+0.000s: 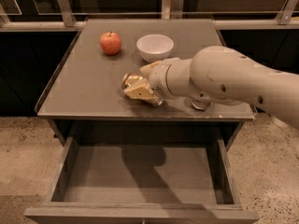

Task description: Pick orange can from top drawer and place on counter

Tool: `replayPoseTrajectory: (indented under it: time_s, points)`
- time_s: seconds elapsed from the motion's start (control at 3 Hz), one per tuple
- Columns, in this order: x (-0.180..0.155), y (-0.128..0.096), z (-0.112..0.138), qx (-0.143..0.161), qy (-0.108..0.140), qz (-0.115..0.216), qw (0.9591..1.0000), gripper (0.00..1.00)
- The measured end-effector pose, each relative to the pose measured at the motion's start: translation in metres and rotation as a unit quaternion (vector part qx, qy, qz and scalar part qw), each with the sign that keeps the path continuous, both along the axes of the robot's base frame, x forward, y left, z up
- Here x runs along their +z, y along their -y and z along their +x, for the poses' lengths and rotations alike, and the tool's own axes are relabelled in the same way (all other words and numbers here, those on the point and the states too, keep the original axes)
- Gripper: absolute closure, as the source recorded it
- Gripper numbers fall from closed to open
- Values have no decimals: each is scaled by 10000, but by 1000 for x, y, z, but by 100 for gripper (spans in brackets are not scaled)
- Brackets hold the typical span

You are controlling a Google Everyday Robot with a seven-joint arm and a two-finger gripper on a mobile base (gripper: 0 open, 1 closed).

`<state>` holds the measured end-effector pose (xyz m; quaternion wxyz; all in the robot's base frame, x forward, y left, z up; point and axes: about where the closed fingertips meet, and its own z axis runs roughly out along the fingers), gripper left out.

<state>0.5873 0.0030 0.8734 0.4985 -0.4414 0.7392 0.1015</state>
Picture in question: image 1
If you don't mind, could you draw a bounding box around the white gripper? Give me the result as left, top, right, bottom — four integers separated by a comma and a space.
123, 58, 180, 101

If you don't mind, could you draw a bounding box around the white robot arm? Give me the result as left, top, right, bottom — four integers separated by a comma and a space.
121, 46, 299, 129

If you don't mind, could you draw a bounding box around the grey cabinet counter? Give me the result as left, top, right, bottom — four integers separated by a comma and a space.
34, 18, 257, 147

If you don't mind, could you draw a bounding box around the green and white soda can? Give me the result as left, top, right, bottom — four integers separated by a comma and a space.
192, 100, 210, 111

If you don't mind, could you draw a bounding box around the open grey top drawer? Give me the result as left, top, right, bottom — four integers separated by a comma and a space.
24, 137, 259, 224

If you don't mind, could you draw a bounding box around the white ceramic bowl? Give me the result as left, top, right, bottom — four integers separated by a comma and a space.
136, 35, 174, 63

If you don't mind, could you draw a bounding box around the red apple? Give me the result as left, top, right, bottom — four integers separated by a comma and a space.
100, 32, 121, 55

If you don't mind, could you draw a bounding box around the metal railing frame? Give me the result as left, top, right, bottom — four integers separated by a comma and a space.
0, 0, 298, 26

